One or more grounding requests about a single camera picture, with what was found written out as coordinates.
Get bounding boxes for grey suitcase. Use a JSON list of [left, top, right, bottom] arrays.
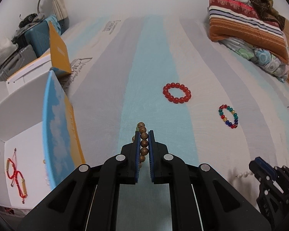
[[0, 44, 38, 84]]

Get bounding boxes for blue and yellow cardboard box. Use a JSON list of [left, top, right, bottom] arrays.
[[0, 21, 86, 208]]

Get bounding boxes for multicolour glass bead bracelet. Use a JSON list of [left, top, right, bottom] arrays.
[[218, 104, 239, 129]]

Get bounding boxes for red cord bracelet gold bar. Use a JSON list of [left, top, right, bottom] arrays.
[[5, 149, 23, 187]]

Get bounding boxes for white pearl jewelry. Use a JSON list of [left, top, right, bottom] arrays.
[[235, 171, 253, 179]]

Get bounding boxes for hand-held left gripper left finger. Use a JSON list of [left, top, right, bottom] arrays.
[[17, 130, 141, 231]]

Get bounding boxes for floral quilt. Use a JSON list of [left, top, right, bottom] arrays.
[[219, 32, 289, 84]]

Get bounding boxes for brown wooden bead bracelet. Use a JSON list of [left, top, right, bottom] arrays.
[[132, 122, 150, 169]]

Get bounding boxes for blue suitcase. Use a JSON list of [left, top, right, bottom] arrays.
[[24, 14, 63, 59]]

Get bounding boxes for striped orange pillow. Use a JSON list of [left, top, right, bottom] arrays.
[[208, 0, 289, 64]]

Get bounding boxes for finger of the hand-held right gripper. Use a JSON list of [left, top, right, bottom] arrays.
[[249, 157, 278, 186], [275, 165, 289, 188]]

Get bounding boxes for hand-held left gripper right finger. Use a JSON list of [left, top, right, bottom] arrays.
[[148, 130, 273, 231]]

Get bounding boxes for beige curtain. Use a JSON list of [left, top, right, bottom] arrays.
[[50, 0, 69, 33]]

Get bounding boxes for red cord bracelet wooden tube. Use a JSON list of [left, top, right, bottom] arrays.
[[11, 170, 29, 204]]

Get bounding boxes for black bag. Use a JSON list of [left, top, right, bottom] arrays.
[[19, 13, 45, 28]]

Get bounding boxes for red bead bracelet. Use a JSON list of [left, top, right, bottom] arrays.
[[163, 83, 192, 104]]

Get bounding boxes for brown blanket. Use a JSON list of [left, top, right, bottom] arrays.
[[238, 0, 287, 31]]

